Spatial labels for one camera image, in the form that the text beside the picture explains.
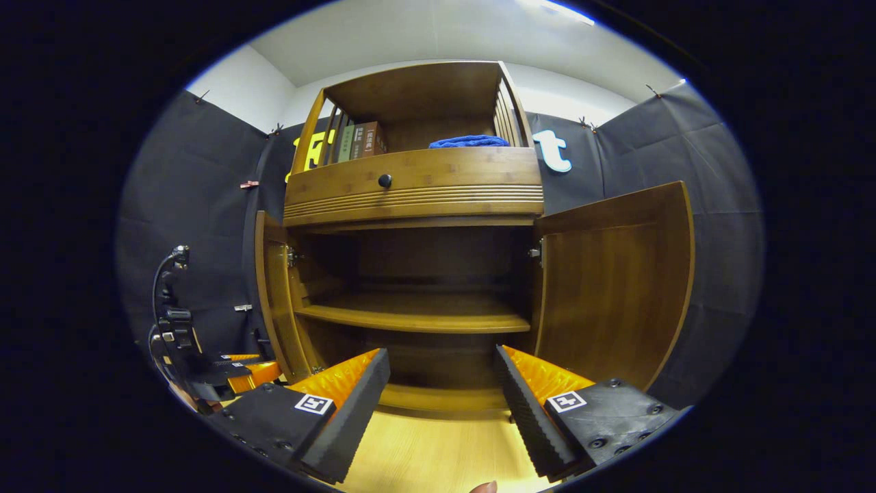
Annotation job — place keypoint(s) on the green book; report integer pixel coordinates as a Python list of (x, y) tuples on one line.
[(346, 144)]

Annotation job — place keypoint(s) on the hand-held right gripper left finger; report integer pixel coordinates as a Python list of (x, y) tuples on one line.
[(356, 418)]

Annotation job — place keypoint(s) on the wooden cabinet drawer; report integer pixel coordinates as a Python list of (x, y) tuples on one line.
[(465, 174)]

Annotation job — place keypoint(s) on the wooden cabinet door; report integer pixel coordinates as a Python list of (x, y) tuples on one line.
[(277, 308), (616, 294)]

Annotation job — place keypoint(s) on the dark brown book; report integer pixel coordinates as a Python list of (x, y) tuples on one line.
[(358, 141)]

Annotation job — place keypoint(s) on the wooden double-door shoe cabinet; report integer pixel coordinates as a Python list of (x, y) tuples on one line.
[(410, 89)]

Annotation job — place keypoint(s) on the reddish brown book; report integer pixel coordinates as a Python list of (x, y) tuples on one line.
[(375, 139)]

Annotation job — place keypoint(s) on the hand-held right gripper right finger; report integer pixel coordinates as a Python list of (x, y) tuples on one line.
[(523, 411)]

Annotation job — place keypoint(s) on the blue towel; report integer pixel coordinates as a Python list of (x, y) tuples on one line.
[(469, 142)]

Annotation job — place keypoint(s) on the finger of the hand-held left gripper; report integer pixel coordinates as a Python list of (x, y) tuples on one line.
[(256, 375), (239, 357)]

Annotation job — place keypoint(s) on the wooden inner shelf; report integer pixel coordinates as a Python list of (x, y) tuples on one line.
[(410, 315)]

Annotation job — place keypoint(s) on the black backdrop cloth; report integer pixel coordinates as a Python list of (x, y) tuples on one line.
[(198, 226)]

